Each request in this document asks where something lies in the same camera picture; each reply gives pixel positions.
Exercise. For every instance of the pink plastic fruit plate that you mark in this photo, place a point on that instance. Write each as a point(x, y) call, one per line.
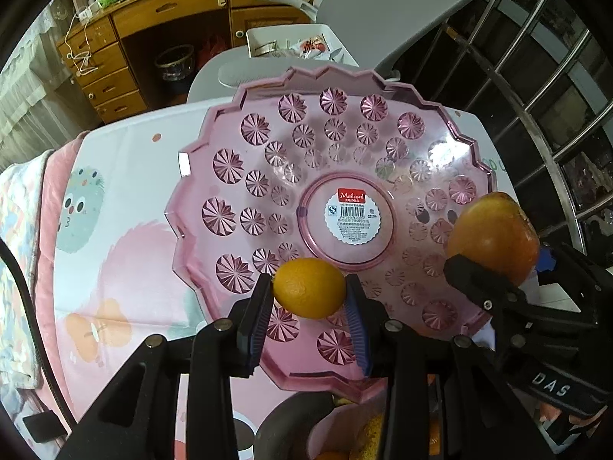
point(349, 168)

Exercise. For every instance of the wooden desk with drawers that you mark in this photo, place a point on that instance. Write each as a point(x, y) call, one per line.
point(116, 59)

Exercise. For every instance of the yellow green apple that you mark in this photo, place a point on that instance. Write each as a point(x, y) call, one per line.
point(366, 445)

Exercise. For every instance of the cartoon printed bed sheet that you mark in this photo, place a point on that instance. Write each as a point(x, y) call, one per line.
point(93, 215)

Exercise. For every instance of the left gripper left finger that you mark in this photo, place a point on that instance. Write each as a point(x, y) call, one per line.
point(227, 348)

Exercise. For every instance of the dark avocado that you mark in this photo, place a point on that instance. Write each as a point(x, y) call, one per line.
point(284, 433)

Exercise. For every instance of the grey white chair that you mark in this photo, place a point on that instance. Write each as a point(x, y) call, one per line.
point(373, 34)

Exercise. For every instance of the small orange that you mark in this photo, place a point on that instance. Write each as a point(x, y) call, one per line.
point(309, 288)

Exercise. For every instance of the metal window grille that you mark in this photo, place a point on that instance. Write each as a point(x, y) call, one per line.
point(535, 76)

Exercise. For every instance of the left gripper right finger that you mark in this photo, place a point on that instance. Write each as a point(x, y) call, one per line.
point(387, 348)

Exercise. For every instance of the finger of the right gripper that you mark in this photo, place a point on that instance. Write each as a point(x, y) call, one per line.
point(490, 291)

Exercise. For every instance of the red apple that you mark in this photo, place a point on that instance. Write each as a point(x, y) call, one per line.
point(494, 232)

